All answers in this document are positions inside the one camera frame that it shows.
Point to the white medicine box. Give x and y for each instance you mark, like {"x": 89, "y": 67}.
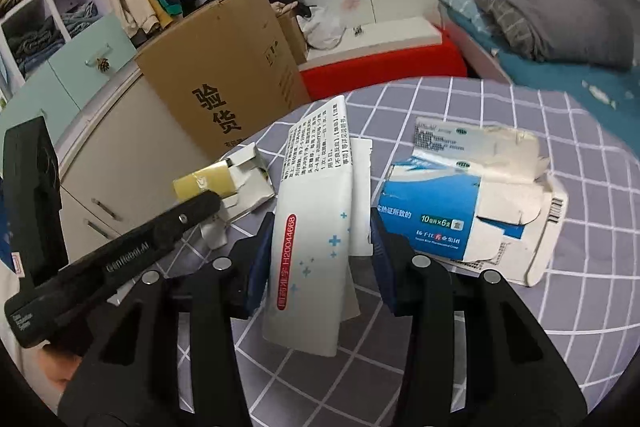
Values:
{"x": 310, "y": 247}

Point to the teal drawer unit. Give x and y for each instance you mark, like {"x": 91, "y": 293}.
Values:
{"x": 75, "y": 72}

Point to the white plastic bag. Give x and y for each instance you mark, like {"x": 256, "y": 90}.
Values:
{"x": 322, "y": 29}

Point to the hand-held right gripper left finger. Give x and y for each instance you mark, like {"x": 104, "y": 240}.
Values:
{"x": 257, "y": 272}

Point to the white cabinet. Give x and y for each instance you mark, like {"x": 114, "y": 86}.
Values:
{"x": 100, "y": 187}

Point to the grey blanket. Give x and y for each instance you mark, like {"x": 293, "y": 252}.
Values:
{"x": 540, "y": 7}

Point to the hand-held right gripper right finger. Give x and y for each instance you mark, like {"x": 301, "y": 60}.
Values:
{"x": 387, "y": 272}

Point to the red box with white top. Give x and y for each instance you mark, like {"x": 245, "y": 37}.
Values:
{"x": 380, "y": 67}

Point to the torn gold box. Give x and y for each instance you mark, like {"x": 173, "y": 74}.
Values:
{"x": 200, "y": 182}

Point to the white paper scrap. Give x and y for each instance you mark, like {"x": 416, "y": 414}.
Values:
{"x": 214, "y": 236}

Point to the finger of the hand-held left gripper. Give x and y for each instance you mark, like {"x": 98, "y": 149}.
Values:
{"x": 200, "y": 207}

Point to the person's left hand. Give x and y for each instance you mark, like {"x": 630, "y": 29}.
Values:
{"x": 55, "y": 367}

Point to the blue and white flattened box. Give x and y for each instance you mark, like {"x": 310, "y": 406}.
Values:
{"x": 450, "y": 217}

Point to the large brown cardboard box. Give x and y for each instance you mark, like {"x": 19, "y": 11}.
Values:
{"x": 225, "y": 72}

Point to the pink flower wall sticker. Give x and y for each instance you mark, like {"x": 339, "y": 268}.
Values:
{"x": 351, "y": 3}

